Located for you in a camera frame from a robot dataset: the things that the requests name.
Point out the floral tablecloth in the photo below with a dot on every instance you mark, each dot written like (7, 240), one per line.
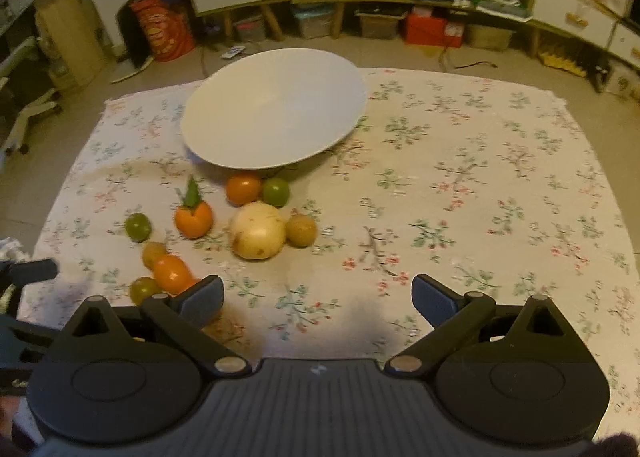
(482, 184)

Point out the large white plate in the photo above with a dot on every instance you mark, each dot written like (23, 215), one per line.
(274, 108)

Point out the red box under cabinet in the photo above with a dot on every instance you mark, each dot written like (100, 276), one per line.
(429, 30)

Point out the large orange tomato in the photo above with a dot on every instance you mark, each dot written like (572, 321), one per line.
(170, 273)

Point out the brown kiwi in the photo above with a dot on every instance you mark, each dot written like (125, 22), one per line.
(152, 252)
(301, 230)

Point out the pale yellow melon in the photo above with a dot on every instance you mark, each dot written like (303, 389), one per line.
(257, 232)

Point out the white office chair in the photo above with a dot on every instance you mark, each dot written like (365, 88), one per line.
(31, 91)

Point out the green tomato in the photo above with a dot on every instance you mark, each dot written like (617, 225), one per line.
(275, 192)
(138, 227)

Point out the orange printed bag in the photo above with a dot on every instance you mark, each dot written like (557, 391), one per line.
(166, 28)

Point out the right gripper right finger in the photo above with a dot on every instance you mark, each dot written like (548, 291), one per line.
(455, 320)

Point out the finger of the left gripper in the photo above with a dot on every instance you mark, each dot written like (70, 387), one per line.
(21, 274)

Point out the yellow-green tomato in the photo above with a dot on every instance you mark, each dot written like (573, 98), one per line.
(142, 288)

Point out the leafy orange tangerine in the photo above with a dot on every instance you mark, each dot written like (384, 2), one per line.
(193, 217)

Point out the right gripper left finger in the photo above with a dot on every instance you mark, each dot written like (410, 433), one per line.
(181, 319)

